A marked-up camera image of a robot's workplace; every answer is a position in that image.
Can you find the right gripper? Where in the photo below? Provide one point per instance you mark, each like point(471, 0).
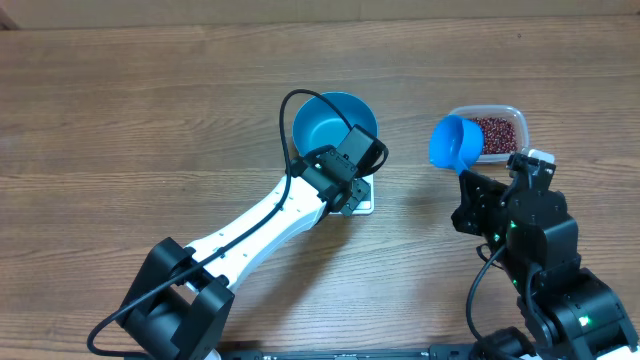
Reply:
point(481, 198)

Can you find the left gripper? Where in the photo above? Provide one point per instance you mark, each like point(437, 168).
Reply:
point(361, 190)

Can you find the blue plastic scoop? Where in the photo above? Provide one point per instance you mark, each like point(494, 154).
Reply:
point(456, 144)

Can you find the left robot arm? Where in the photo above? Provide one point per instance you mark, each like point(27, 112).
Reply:
point(180, 300)

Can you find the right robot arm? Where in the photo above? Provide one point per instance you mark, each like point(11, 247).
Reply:
point(568, 311)

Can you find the teal bowl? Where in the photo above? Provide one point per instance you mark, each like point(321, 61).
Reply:
point(316, 124)

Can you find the red beans in container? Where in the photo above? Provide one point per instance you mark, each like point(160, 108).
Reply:
point(499, 135)

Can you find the clear plastic container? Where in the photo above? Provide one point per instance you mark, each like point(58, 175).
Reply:
point(507, 112)

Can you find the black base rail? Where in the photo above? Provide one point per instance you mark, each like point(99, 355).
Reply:
point(433, 352)

